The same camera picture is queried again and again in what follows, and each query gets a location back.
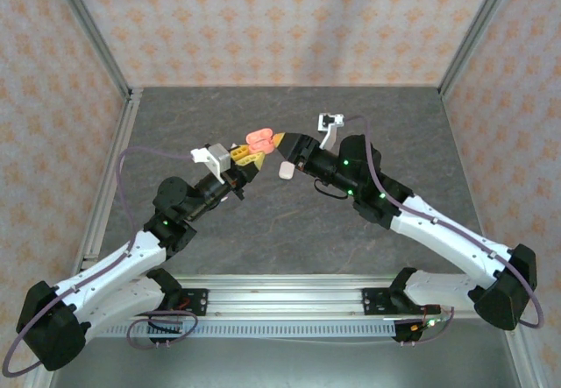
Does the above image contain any pink earbud charging case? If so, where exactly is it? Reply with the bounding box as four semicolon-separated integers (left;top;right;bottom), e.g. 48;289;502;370
245;127;275;155

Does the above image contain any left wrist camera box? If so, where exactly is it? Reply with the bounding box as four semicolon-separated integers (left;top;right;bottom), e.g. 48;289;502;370
190;142;232;183

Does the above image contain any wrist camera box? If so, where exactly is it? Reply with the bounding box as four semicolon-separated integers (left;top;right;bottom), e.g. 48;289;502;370
316;113;345;151
190;142;232;183

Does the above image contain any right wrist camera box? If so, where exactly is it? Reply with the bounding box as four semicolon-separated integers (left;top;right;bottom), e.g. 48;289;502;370
316;113;345;151

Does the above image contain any aluminium table edge rail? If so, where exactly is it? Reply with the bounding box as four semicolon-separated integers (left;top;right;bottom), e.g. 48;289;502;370
72;88;144;282

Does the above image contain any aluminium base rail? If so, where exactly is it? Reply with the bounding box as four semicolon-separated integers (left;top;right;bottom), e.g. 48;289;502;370
131;273;479;319

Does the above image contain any slotted grey cable duct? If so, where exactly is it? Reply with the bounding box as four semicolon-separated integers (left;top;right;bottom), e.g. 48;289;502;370
104;321;398;340

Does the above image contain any aluminium frame post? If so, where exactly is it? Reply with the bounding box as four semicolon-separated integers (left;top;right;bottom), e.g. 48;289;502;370
503;330;544;388
47;0;132;98
437;0;522;95

